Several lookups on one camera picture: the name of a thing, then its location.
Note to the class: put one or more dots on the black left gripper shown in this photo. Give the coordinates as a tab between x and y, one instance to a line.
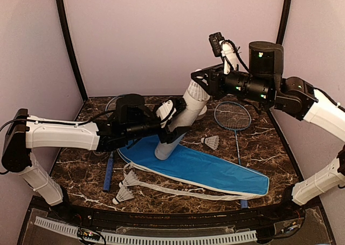
169	137

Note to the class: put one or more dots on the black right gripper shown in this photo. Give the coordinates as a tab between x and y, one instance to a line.
215	86

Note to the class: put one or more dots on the white shuttlecock tube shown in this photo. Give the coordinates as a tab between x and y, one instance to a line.
195	100

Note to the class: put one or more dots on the white shuttlecock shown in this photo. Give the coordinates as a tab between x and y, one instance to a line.
130	179
212	142
196	89
124	194

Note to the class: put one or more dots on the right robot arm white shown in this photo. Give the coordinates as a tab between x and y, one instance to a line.
263	82

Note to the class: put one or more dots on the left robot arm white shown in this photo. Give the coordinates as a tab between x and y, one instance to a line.
107	131

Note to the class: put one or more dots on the right blue badminton racket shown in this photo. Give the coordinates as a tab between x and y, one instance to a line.
232	116

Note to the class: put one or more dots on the blue badminton racket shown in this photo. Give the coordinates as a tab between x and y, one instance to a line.
110	163
232	116

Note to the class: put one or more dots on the left blue badminton racket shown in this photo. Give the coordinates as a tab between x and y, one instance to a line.
110	163

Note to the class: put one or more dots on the white ceramic bowl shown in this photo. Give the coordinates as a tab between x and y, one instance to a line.
202	113

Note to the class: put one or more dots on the blue racket bag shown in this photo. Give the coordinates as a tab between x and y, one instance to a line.
197	168

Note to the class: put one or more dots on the small circuit board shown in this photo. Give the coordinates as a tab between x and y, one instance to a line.
87	235

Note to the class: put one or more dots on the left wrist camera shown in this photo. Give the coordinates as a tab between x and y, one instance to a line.
166	110

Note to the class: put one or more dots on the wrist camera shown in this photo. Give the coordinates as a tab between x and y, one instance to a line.
223	49
166	110

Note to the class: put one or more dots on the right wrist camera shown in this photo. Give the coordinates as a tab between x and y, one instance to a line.
223	49

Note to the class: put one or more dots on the white cable duct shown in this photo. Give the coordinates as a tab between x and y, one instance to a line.
108	237

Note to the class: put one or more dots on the black vertical frame post right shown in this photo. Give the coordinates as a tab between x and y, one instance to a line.
283	21

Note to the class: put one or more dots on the black vertical frame post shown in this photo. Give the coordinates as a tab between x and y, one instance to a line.
70	49
283	21

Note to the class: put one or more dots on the black vertical frame post left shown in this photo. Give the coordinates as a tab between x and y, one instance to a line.
70	49

